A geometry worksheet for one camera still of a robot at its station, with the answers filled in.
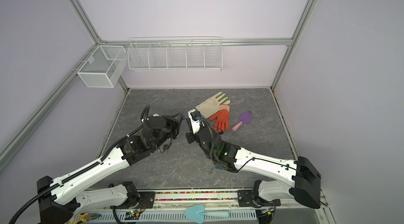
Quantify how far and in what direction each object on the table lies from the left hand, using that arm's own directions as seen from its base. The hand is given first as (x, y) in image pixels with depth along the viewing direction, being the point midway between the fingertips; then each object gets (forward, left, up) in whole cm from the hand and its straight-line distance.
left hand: (185, 116), depth 69 cm
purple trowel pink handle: (+17, -36, -31) cm, 51 cm away
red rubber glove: (+17, -20, -29) cm, 39 cm away
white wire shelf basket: (+49, +8, 0) cm, 49 cm away
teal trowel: (-34, -3, -29) cm, 44 cm away
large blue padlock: (-14, -14, -29) cm, 35 cm away
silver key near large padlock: (-16, -10, -30) cm, 35 cm away
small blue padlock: (0, +1, 0) cm, 1 cm away
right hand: (-2, -1, -1) cm, 2 cm away
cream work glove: (+28, -15, -29) cm, 43 cm away
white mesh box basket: (+45, +55, -6) cm, 71 cm away
